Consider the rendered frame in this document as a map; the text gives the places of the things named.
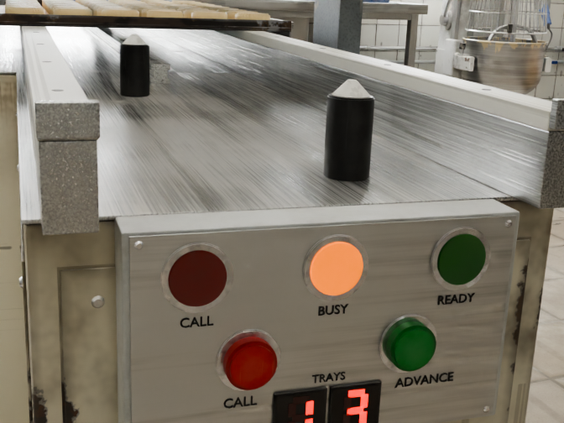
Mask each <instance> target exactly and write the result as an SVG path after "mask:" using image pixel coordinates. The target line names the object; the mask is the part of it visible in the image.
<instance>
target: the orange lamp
mask: <svg viewBox="0 0 564 423"><path fill-rule="evenodd" d="M362 272H363V259H362V256H361V254H360V252H359V251H358V250H357V249H356V248H355V247H354V246H353V245H351V244H349V243H344V242H336V243H330V244H328V245H326V246H325V247H324V248H322V249H321V250H320V251H319V252H318V253H317V254H316V256H315V257H314V258H313V261H312V263H311V281H312V283H313V285H314V286H315V287H316V288H317V289H318V290H319V291H320V292H322V293H323V294H326V295H340V294H343V293H345V292H347V291H349V290H350V289H351V288H352V287H353V286H354V285H355V284H356V283H357V282H358V281H359V279H360V277H361V274H362Z"/></svg>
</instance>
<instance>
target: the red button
mask: <svg viewBox="0 0 564 423"><path fill-rule="evenodd" d="M276 368H277V357H276V354H275V352H274V349H273V348H272V347H271V346H270V345H269V344H268V343H267V342H266V341H265V340H264V339H262V338H259V337H245V338H243V339H240V340H238V341H236V342H235V343H234V344H233V345H232V346H231V347H230V348H229V349H228V350H227V352H226V354H225V357H224V359H223V369H224V372H225V374H226V375H227V378H228V380H229V381H230V383H231V384H232V385H234V386H235V387H237V388H239V389H244V390H252V389H258V388H260V387H262V386H264V385H265V384H267V383H268V382H269V381H270V380H271V379H272V377H273V376H274V373H275V371H276Z"/></svg>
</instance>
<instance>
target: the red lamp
mask: <svg viewBox="0 0 564 423"><path fill-rule="evenodd" d="M226 283H227V271H226V268H225V265H224V263H223V262H222V261H221V260H220V259H219V258H218V257H217V256H216V255H215V254H213V253H210V252H207V251H193V252H189V253H187V254H185V255H183V256H182V257H180V258H179V259H178V260H177V261H176V262H175V263H174V265H173V266H172V268H171V270H170V274H169V287H170V292H171V294H172V295H173V296H174V297H175V298H176V299H177V300H178V301H179V302H180V303H182V304H184V305H186V306H204V305H207V304H209V303H211V302H213V301H214V300H215V299H216V298H217V297H218V296H219V295H220V294H221V293H222V291H223V290H224V288H225V285H226Z"/></svg>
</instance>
